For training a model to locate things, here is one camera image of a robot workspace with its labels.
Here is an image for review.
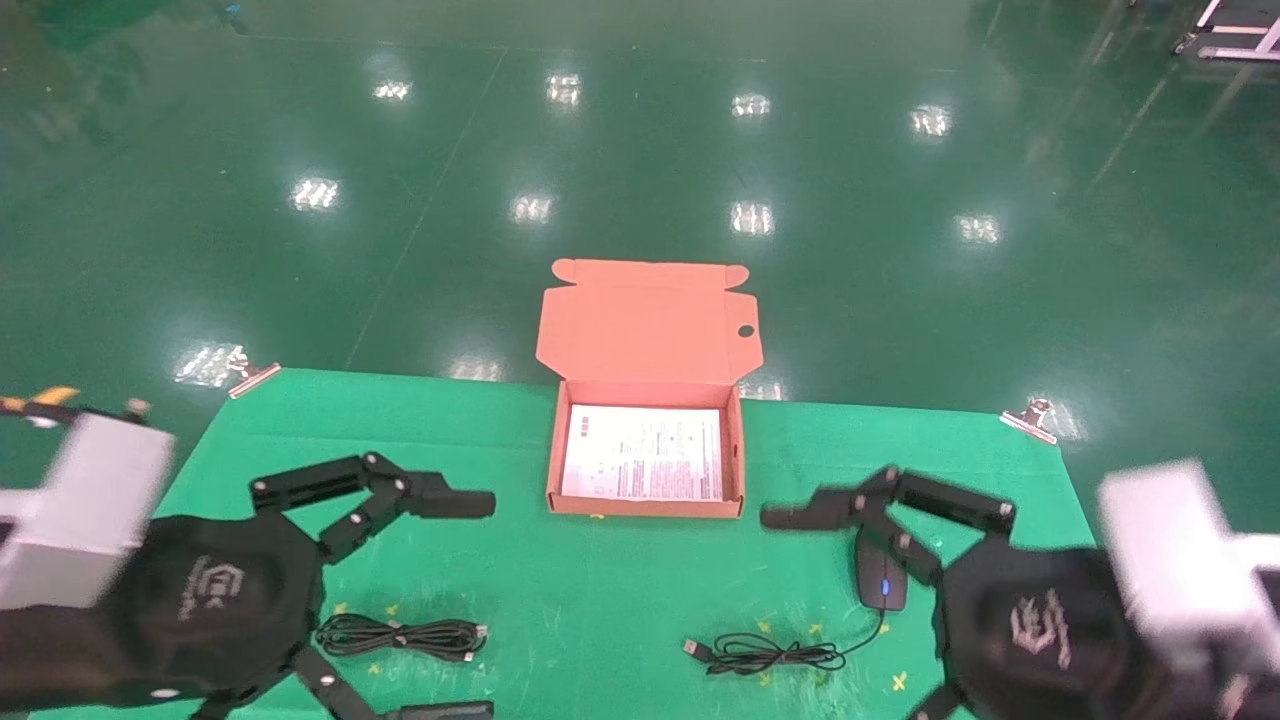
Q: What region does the white metal cart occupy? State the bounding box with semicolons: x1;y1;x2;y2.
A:
1175;0;1280;63

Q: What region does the orange cardboard box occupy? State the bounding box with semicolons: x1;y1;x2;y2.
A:
535;258;765;519

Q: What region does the silver binder clip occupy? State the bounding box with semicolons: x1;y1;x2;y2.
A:
1000;397;1061;446
228;355;283;399

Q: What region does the black data cable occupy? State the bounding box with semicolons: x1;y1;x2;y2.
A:
315;612;491;664

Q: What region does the white printed paper sheet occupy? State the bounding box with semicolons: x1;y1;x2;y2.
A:
560;405;724;503

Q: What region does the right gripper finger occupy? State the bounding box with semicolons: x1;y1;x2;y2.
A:
905;687;967;720
760;465;1017;589

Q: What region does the green table mat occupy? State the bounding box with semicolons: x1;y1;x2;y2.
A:
30;368;1171;720

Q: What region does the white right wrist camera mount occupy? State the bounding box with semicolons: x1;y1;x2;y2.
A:
1095;460;1266;681

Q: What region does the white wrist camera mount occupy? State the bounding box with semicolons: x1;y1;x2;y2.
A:
1095;460;1266;681
0;410;177;611

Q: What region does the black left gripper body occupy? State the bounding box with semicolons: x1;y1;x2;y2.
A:
0;513;327;713

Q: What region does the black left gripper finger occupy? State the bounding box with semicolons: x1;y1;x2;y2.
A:
288;645;497;720
250;452;497;564

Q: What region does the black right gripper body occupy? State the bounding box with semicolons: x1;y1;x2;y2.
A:
933;543;1193;720

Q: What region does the black wired mouse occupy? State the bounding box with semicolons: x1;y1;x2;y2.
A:
683;525;910;678

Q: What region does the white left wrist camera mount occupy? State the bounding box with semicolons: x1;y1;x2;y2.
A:
0;410;177;611

